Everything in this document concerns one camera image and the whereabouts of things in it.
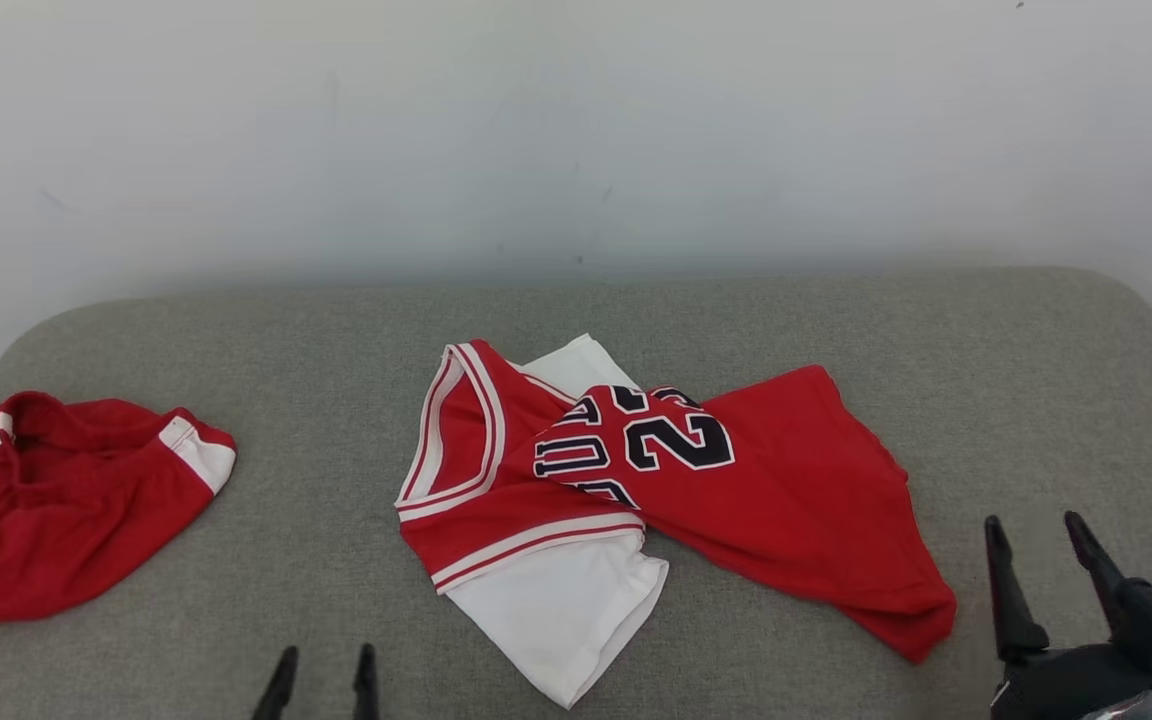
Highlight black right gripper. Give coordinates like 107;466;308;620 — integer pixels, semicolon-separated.
984;511;1152;720

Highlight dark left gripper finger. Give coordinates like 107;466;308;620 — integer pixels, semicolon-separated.
353;643;380;720
252;646;299;720

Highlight red shorts with white bands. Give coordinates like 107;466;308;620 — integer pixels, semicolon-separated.
0;390;237;623

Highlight red jersey with white tee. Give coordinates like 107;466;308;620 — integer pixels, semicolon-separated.
394;333;958;709

